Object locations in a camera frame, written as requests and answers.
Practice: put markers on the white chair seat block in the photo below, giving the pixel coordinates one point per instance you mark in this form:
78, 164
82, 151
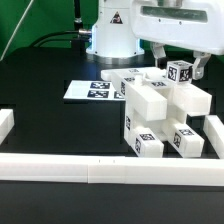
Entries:
133, 120

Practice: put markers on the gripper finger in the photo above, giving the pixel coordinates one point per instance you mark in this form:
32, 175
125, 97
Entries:
201, 59
159, 55

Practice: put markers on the black pole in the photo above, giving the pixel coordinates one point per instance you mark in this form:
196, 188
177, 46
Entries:
77, 15

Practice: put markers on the white tagged cube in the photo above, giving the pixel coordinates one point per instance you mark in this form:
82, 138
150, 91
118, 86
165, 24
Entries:
179, 71

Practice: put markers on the white marker base sheet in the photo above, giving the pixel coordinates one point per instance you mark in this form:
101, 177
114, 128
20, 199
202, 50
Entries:
92, 90

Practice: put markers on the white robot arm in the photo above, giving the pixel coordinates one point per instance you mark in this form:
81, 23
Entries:
113, 40

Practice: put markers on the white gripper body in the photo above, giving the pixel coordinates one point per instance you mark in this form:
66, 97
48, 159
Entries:
191, 24

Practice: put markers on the white chair back frame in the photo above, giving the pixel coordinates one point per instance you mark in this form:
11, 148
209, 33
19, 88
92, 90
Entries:
150, 93

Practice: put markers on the white U-shaped fence frame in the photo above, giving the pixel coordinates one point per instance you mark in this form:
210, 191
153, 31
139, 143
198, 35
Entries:
102, 169

